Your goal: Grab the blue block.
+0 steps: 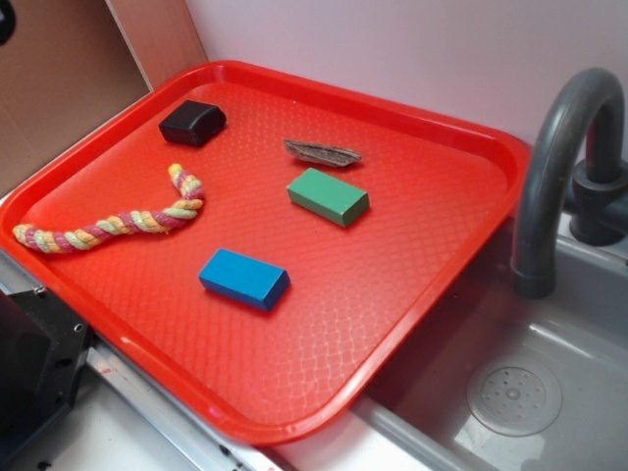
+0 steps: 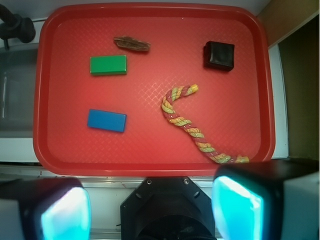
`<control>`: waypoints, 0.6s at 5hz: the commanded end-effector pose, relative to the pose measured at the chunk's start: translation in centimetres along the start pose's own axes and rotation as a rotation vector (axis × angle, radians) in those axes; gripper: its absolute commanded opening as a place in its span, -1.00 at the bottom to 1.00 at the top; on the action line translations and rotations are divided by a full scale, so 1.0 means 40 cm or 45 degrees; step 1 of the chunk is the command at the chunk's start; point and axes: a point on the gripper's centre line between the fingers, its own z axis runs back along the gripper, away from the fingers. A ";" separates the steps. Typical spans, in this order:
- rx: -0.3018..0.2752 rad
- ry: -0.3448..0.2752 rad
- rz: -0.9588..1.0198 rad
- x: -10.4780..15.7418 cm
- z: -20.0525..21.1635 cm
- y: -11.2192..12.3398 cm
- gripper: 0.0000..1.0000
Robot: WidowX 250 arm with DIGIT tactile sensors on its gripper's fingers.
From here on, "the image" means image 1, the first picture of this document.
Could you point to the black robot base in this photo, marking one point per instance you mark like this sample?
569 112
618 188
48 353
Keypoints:
43 345

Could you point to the green wooden block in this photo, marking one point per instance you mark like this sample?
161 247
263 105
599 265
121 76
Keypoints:
328 197

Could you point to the blue wooden block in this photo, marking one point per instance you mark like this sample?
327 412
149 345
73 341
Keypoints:
244 279

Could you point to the black rounded block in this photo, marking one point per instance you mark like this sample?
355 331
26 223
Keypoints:
193 123

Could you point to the red plastic tray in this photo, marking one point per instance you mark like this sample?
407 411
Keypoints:
438 190

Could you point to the brown bark piece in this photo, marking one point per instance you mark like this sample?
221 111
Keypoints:
321 154

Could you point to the grey plastic sink basin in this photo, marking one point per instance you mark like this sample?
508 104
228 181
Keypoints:
578 333

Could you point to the grey sink drain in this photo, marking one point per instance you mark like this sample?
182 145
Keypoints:
514 401

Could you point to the grey toy faucet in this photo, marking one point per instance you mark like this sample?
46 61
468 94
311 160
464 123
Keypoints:
576 168

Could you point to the brown cardboard box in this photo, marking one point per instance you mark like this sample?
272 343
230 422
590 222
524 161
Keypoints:
67 67

